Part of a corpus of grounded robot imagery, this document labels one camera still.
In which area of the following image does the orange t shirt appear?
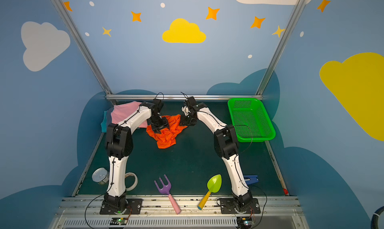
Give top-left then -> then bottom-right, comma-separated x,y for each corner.
146,115 -> 187,149

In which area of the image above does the green plastic basket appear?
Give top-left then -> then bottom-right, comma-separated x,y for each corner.
228,98 -> 276,143

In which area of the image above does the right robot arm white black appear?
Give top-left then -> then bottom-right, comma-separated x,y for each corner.
180,96 -> 253,210

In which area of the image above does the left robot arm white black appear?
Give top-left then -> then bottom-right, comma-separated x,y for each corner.
104,99 -> 169,211

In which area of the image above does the back horizontal aluminium bar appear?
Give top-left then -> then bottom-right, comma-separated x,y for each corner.
106,94 -> 263,101

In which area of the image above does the pink folded t shirt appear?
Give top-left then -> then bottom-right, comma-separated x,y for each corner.
109,101 -> 151,130

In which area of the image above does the grey folded t shirt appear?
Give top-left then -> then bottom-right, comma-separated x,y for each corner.
106,107 -> 114,126

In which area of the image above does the teal folded t shirt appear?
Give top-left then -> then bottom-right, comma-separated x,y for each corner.
101,111 -> 108,133

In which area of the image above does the purple toy garden fork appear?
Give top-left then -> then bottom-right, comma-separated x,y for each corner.
154,174 -> 182,215

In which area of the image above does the green toy shovel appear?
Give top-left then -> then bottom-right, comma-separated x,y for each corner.
198,174 -> 222,210

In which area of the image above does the white tape roll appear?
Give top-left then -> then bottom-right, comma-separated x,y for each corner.
124,172 -> 139,192

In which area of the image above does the silver tin can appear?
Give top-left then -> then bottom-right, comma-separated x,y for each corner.
92,168 -> 109,185

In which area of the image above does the blue stapler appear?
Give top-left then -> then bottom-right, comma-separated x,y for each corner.
244,175 -> 259,186

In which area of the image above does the left circuit board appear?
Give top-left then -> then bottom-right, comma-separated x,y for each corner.
110,218 -> 129,227

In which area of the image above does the circuit board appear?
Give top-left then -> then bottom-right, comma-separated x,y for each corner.
237,217 -> 254,229
110,218 -> 129,227

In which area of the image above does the right circuit board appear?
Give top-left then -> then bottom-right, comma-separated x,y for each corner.
237,217 -> 254,229

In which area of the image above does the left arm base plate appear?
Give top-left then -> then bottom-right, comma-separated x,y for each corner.
100,198 -> 143,215

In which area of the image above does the left aluminium frame post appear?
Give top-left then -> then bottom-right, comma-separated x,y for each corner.
51,0 -> 113,95

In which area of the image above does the aluminium frame post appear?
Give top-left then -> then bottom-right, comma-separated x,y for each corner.
255,0 -> 306,98
51,0 -> 113,95

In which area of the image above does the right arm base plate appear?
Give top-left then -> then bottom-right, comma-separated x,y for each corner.
217,198 -> 261,214

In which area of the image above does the aluminium rail base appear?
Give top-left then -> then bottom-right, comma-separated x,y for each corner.
49,195 -> 309,229

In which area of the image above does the right aluminium frame post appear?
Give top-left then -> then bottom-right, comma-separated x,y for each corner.
255,0 -> 306,98

